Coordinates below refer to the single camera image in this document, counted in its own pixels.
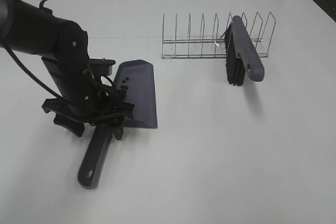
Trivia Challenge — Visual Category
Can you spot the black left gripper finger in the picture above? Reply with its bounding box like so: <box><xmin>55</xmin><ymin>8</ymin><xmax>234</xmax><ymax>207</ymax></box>
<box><xmin>111</xmin><ymin>118</ymin><xmax>124</xmax><ymax>141</ymax></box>
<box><xmin>54</xmin><ymin>114</ymin><xmax>85</xmax><ymax>137</ymax></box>

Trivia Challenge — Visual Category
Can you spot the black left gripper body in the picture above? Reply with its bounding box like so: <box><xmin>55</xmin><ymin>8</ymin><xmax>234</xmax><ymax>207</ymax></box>
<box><xmin>42</xmin><ymin>57</ymin><xmax>134</xmax><ymax>124</ymax></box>

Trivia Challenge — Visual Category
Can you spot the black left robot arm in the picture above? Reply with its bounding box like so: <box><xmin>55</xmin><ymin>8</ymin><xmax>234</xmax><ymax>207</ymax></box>
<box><xmin>1</xmin><ymin>0</ymin><xmax>134</xmax><ymax>139</ymax></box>

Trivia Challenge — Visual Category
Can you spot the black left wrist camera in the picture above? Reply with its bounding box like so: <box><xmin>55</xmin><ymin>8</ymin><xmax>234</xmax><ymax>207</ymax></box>
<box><xmin>89</xmin><ymin>58</ymin><xmax>116</xmax><ymax>77</ymax></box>

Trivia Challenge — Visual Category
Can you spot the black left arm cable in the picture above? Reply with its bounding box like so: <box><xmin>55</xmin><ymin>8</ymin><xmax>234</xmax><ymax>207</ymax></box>
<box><xmin>0</xmin><ymin>0</ymin><xmax>64</xmax><ymax>99</ymax></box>

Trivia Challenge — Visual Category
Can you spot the pile of coffee beans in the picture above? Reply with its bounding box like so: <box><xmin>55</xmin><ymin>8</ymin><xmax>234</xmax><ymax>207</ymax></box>
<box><xmin>117</xmin><ymin>76</ymin><xmax>130</xmax><ymax>101</ymax></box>

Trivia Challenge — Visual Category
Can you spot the purple plastic dustpan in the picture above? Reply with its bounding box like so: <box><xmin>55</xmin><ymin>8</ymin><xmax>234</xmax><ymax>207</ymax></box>
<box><xmin>77</xmin><ymin>60</ymin><xmax>158</xmax><ymax>189</ymax></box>

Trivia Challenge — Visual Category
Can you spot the metal wire dish rack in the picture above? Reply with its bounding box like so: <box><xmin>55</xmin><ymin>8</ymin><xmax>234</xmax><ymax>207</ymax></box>
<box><xmin>161</xmin><ymin>12</ymin><xmax>277</xmax><ymax>59</ymax></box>

